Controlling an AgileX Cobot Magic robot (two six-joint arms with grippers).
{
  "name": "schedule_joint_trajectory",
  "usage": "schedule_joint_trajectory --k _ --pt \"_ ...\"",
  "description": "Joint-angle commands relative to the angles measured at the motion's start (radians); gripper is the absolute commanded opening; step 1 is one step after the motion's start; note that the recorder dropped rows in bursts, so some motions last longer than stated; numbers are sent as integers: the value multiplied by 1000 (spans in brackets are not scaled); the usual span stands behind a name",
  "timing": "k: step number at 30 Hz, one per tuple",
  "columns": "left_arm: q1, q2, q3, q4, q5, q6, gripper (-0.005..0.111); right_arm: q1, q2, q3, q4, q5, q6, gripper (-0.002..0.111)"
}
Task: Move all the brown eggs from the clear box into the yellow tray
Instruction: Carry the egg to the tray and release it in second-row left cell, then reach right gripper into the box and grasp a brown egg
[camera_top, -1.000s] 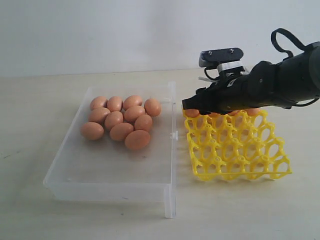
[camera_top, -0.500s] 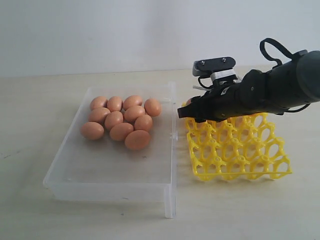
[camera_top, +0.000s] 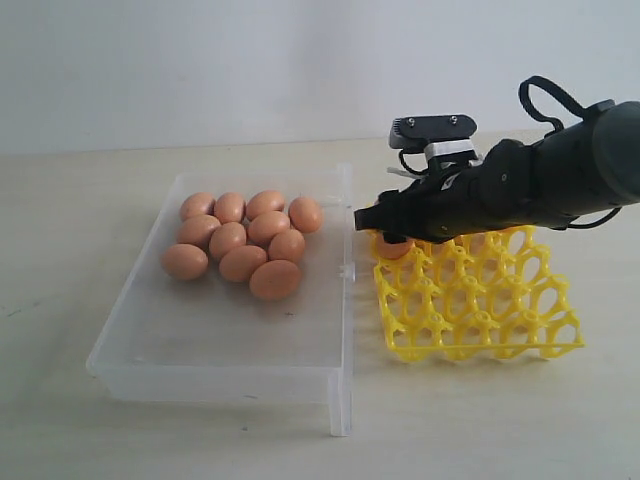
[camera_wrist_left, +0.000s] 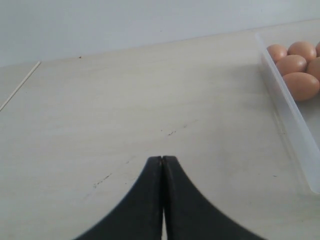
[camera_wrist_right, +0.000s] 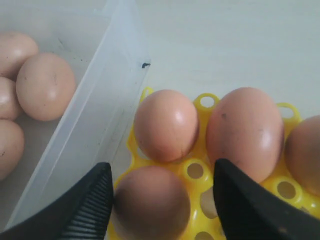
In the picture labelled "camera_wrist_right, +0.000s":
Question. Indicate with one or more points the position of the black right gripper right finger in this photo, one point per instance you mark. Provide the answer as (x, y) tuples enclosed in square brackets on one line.
[(247, 211)]

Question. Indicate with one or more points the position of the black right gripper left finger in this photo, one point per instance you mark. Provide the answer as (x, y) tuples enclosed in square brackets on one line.
[(81, 213)]

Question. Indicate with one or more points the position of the brown egg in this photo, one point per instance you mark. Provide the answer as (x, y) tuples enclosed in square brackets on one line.
[(150, 203), (246, 127), (15, 49), (12, 144), (166, 126), (302, 154), (10, 108), (45, 85)]

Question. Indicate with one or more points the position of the clear plastic box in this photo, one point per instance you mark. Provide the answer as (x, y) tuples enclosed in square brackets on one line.
[(106, 48)]

